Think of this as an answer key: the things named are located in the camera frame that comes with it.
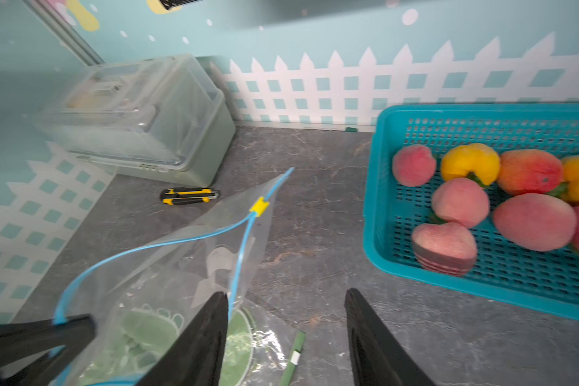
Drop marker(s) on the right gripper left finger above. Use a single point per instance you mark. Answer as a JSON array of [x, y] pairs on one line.
[[196, 357]]

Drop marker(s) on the yellow black utility knife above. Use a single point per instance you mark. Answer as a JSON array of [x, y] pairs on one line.
[[185, 196]]

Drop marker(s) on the yellow peach left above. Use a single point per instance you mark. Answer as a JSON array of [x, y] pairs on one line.
[[473, 159]]

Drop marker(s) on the red orange peach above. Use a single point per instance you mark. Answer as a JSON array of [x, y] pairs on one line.
[[529, 171]]

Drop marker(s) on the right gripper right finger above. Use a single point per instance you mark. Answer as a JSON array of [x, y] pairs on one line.
[[376, 356]]

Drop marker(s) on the large pink peach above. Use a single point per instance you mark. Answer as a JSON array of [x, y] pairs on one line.
[[536, 222]]

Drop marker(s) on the pink peach front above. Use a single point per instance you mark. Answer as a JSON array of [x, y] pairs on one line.
[[448, 248]]

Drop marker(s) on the clear blue zip-top bag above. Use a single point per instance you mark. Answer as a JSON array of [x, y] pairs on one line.
[[220, 251]]

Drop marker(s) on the green zipper bag with coasters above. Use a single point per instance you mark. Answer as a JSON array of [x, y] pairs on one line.
[[261, 349]]

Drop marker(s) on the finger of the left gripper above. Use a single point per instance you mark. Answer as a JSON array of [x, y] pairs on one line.
[[36, 353]]

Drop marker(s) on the translucent green storage box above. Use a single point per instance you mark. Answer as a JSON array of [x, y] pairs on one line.
[[162, 119]]

